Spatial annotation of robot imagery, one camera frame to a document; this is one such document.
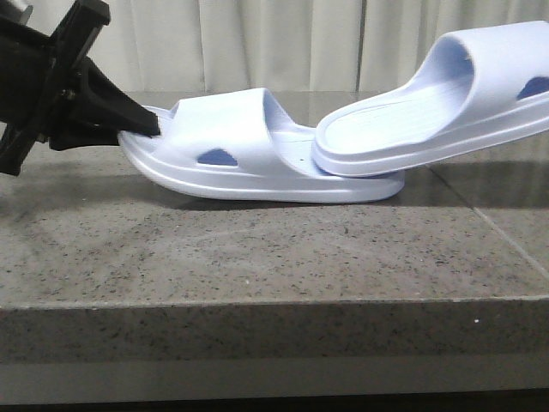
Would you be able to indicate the light blue right-side slipper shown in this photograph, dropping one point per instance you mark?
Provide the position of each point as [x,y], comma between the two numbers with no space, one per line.
[477,88]

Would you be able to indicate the grey-green curtain left panel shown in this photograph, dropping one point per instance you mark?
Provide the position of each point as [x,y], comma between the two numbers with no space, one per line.
[215,46]

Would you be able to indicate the grey-green curtain right panel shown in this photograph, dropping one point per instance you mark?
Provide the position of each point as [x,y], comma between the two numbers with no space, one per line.
[396,35]

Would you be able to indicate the light blue left-side slipper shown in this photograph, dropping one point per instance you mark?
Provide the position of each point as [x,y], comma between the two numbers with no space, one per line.
[243,146]

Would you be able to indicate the grey-green curtain panel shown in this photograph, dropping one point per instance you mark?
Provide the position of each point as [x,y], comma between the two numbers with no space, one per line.
[396,35]
[215,46]

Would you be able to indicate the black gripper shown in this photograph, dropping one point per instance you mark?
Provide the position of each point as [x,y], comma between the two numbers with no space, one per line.
[49,85]

